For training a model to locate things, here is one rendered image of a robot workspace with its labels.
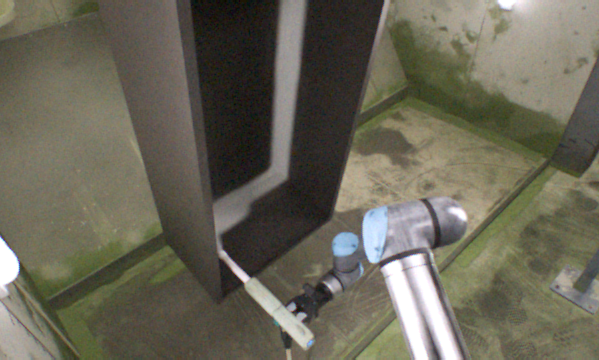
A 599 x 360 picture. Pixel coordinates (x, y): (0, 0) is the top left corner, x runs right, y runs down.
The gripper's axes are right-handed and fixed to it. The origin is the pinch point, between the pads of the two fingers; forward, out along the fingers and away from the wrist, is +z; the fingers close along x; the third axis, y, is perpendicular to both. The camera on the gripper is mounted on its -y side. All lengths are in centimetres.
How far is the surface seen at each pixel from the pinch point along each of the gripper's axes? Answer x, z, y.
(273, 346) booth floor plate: 15, -7, 48
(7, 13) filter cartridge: 132, 16, -69
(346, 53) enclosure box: 23, -47, -72
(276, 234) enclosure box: 33.6, -26.6, 4.9
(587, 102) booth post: -19, -209, -6
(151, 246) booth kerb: 99, 5, 46
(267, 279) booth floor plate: 44, -28, 49
